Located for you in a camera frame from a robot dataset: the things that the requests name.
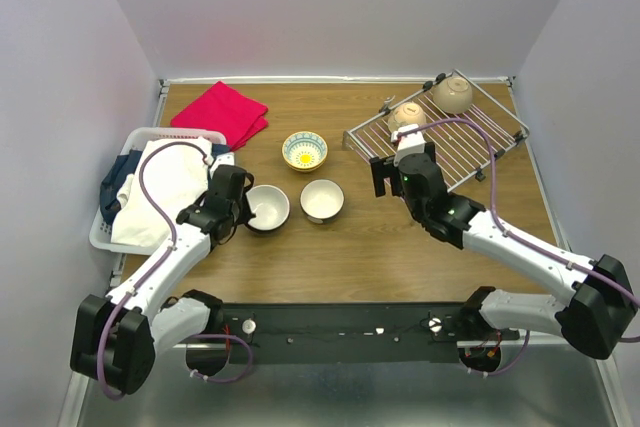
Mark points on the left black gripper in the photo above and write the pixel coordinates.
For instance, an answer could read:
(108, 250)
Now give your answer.
(246, 212)

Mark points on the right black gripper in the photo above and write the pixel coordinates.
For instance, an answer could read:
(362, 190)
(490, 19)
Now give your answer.
(382, 167)

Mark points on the red bowl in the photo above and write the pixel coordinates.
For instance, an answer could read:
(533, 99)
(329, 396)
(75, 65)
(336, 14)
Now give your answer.
(267, 201)

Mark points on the beige bowl with drawing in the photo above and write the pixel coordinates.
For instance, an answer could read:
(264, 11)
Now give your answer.
(407, 113)

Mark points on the plain beige bowl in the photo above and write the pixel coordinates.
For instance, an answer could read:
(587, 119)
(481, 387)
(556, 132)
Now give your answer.
(453, 95)

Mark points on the teal white bowl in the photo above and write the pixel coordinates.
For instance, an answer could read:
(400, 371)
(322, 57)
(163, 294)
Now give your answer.
(322, 201)

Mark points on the cream striped bowl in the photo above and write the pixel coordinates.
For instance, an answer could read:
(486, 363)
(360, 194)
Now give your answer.
(304, 143)

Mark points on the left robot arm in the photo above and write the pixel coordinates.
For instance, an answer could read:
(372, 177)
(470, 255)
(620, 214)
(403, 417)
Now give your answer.
(118, 337)

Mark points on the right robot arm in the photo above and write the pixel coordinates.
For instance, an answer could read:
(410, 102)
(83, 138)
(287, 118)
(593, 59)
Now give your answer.
(563, 274)

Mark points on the white cloth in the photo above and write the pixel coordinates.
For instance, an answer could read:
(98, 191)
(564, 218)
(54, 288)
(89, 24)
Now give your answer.
(167, 179)

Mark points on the red folded cloth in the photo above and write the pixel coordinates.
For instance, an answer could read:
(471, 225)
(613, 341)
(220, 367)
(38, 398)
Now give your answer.
(223, 109)

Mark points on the navy blue garment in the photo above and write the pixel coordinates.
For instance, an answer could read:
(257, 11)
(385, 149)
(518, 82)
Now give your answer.
(166, 176)

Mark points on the white laundry basket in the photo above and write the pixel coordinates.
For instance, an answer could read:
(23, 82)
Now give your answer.
(100, 235)

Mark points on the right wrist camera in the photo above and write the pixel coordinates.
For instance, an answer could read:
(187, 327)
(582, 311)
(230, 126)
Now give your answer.
(408, 140)

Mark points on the wire dish rack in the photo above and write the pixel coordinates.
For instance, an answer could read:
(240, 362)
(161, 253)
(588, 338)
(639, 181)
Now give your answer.
(465, 144)

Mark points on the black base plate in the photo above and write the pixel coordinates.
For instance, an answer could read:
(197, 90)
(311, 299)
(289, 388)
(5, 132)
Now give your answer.
(331, 333)

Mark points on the aluminium frame rail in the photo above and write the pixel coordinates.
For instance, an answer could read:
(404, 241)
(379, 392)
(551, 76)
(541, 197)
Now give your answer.
(586, 323)

